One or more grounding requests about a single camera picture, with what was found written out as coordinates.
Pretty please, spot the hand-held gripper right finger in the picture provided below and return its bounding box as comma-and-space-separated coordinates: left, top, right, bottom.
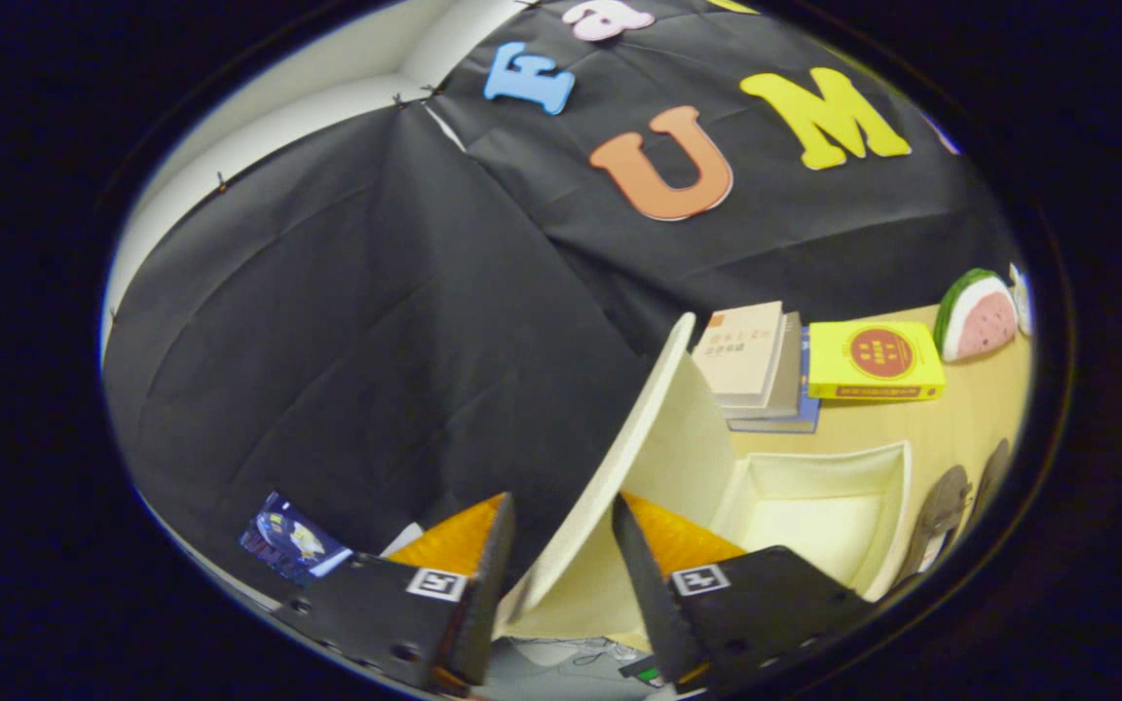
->
612, 492, 879, 694

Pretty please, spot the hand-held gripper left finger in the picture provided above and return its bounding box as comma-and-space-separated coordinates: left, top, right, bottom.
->
274, 491, 516, 697

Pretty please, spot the cream fabric storage box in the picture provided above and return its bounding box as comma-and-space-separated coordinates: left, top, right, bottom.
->
495, 312, 914, 644

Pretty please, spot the brown fuzzy shoe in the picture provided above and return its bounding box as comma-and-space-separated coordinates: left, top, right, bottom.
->
897, 464, 973, 587
968, 438, 1012, 532

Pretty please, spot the person's white sneaker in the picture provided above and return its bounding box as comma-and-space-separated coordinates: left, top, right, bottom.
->
507, 638, 640, 684

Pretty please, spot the blue printed packet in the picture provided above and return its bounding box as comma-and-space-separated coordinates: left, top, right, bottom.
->
240, 491, 353, 585

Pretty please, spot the grey thick book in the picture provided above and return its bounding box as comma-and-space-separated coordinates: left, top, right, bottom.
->
722, 312, 804, 422

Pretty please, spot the black backdrop cloth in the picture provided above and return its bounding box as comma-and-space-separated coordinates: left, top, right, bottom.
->
103, 0, 1020, 595

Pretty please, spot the yellow book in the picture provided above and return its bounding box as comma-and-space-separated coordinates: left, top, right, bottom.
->
806, 320, 946, 401

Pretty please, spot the watermelon slice plush toy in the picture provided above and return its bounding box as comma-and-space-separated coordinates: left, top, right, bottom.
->
933, 269, 1020, 363

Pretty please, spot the white plush toy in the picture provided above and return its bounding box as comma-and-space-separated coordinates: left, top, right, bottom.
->
1009, 263, 1035, 337

